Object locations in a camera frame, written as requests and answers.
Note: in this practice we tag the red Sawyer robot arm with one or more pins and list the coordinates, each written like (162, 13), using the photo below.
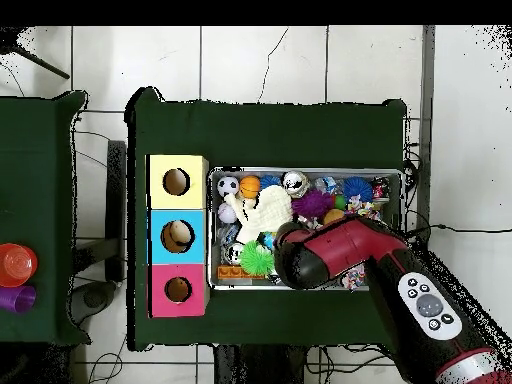
(352, 244)

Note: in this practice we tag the clear mesh bin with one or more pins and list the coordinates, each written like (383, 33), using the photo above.
(212, 240)

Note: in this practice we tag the wooden box with three holes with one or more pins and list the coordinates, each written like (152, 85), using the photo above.
(156, 240)

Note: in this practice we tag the cream knitted cloth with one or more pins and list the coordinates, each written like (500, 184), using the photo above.
(268, 210)

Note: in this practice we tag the small orange basketball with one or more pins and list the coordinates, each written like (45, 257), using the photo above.
(250, 186)

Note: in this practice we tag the small soccer ball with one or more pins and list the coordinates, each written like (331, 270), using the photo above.
(228, 186)

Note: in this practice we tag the green fuzzy toy with eyes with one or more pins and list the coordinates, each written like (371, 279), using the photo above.
(256, 258)

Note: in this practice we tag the purple spiky ball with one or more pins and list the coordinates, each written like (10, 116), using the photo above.
(312, 203)

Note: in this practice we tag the orange toy block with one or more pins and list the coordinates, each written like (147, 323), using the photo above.
(230, 272)

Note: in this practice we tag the orange foam ball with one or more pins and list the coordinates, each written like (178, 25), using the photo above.
(334, 214)

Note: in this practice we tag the blue spiky ball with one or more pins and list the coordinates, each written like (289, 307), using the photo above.
(358, 189)

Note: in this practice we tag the colourful patterned cloth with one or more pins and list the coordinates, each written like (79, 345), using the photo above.
(364, 208)

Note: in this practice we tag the green cloth side table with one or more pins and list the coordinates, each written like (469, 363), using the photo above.
(40, 160)

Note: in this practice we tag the red round container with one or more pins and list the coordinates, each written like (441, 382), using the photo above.
(16, 264)

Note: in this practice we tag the purple plastic cup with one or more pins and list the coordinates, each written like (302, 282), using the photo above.
(16, 298)

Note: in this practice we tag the black tripod leg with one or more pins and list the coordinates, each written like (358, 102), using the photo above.
(40, 62)

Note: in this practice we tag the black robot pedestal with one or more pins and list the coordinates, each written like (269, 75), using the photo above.
(264, 368)

